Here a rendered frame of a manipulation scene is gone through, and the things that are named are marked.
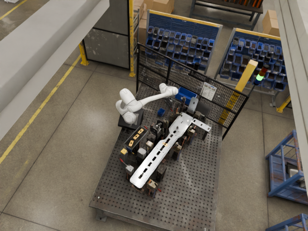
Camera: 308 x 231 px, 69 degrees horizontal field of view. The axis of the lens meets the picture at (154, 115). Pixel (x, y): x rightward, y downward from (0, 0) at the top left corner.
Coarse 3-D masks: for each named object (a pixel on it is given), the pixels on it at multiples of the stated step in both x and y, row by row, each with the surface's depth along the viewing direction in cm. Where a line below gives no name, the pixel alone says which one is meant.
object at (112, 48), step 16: (112, 0) 407; (128, 0) 398; (112, 16) 431; (128, 16) 422; (96, 32) 470; (112, 32) 459; (128, 32) 448; (96, 48) 503; (112, 48) 491; (128, 48) 479; (128, 64) 516
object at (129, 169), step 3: (129, 165) 283; (126, 168) 280; (129, 168) 281; (132, 168) 281; (126, 171) 286; (129, 171) 280; (132, 171) 286; (126, 174) 296; (129, 174) 287; (132, 174) 296; (126, 177) 303; (129, 177) 297; (129, 180) 304
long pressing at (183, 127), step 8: (176, 120) 340; (184, 120) 341; (192, 120) 343; (184, 128) 332; (168, 136) 321; (176, 136) 322; (160, 144) 312; (168, 144) 313; (152, 152) 303; (160, 152) 304; (144, 160) 295; (152, 160) 296; (160, 160) 297; (144, 168) 288; (152, 168) 289; (136, 176) 281; (144, 176) 282; (136, 184) 275
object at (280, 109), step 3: (288, 99) 474; (285, 102) 482; (288, 102) 479; (282, 105) 491; (285, 105) 488; (288, 105) 490; (291, 105) 488; (276, 108) 509; (279, 108) 504; (282, 108) 496; (291, 108) 492; (279, 111) 503; (282, 111) 504
